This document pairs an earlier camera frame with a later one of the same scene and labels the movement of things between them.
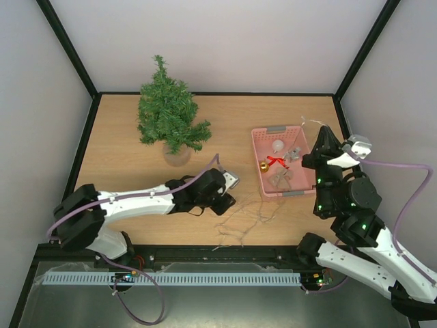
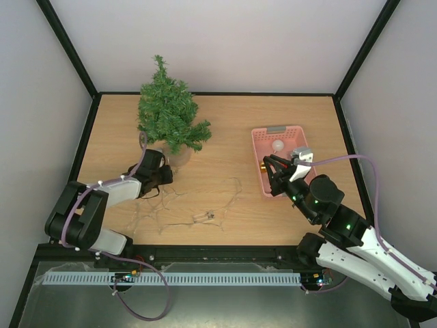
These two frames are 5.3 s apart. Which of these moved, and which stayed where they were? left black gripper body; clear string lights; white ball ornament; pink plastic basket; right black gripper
Moved: clear string lights; right black gripper; left black gripper body
Stayed: white ball ornament; pink plastic basket
